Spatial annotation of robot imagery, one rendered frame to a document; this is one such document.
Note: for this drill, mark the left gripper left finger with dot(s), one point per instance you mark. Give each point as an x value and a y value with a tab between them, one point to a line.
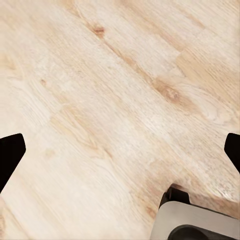
12	149

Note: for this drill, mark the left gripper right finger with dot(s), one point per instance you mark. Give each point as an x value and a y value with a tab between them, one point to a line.
232	149

